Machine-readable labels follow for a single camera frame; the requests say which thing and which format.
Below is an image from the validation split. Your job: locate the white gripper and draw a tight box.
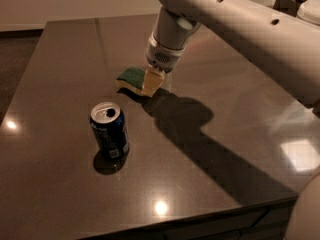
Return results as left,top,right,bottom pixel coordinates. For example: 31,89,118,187
141,32,185,97

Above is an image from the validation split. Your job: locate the green and yellow sponge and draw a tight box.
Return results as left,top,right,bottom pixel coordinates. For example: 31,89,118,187
116,67,145,96

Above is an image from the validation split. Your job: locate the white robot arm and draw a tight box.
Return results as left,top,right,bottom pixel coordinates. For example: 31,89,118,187
146,0,320,167

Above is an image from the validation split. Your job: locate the blue soda can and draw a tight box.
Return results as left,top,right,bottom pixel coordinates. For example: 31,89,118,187
90,102,130,160

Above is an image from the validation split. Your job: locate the dark box in corner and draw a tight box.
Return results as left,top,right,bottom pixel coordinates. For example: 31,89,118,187
273,0,301,17

